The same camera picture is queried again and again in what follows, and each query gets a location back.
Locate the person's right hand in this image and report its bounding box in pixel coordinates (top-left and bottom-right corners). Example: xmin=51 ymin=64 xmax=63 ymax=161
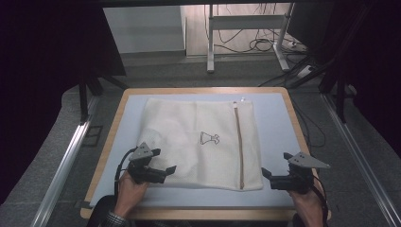
xmin=288 ymin=185 xmax=326 ymax=227

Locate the black metal stand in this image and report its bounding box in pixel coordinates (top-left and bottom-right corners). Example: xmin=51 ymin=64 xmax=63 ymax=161
xmin=78 ymin=71 xmax=129 ymax=125
xmin=317 ymin=60 xmax=356 ymax=125

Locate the black curtain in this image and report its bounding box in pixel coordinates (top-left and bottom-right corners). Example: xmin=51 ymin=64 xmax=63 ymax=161
xmin=330 ymin=0 xmax=401 ymax=159
xmin=0 ymin=0 xmax=127 ymax=204

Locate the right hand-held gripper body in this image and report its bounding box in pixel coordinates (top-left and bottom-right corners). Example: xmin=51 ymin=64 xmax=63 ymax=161
xmin=270 ymin=151 xmax=331 ymax=195

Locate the black chair armrest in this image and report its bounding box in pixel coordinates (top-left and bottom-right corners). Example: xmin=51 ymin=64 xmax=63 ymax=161
xmin=86 ymin=194 xmax=116 ymax=227

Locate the white mesh laundry bag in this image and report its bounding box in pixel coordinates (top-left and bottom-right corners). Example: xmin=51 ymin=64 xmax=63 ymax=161
xmin=135 ymin=96 xmax=265 ymax=192

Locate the dark floor grate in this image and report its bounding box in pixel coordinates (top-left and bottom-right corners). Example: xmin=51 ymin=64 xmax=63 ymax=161
xmin=81 ymin=125 xmax=104 ymax=148

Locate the thin black floor cable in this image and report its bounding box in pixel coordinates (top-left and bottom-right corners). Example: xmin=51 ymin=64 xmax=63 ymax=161
xmin=292 ymin=96 xmax=327 ymax=149

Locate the wooden framed work board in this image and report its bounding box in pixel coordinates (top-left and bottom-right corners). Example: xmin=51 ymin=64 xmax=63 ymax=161
xmin=89 ymin=92 xmax=316 ymax=209

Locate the white power strip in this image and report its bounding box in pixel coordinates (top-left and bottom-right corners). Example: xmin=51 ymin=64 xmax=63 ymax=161
xmin=296 ymin=64 xmax=314 ymax=79

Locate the white cabinet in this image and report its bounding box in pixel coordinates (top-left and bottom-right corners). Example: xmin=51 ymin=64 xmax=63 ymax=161
xmin=102 ymin=5 xmax=187 ymax=55

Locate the aluminium floor rail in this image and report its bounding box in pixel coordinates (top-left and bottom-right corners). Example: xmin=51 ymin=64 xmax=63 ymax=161
xmin=321 ymin=93 xmax=401 ymax=227
xmin=30 ymin=94 xmax=99 ymax=227

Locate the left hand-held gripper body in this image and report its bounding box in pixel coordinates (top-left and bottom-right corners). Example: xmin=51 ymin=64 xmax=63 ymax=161
xmin=127 ymin=142 xmax=167 ymax=185

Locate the white metal desk frame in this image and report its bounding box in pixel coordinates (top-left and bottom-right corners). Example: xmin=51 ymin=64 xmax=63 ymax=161
xmin=205 ymin=3 xmax=295 ymax=74

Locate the person's left hand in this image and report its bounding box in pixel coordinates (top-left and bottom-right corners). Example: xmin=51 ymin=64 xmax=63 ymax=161
xmin=113 ymin=170 xmax=149 ymax=218

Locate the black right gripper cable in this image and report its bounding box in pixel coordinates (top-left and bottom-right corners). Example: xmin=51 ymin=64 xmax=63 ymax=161
xmin=311 ymin=174 xmax=331 ymax=227

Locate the tangle of black floor cables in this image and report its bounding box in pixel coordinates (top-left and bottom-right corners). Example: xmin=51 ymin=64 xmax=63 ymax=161
xmin=217 ymin=3 xmax=305 ymax=55

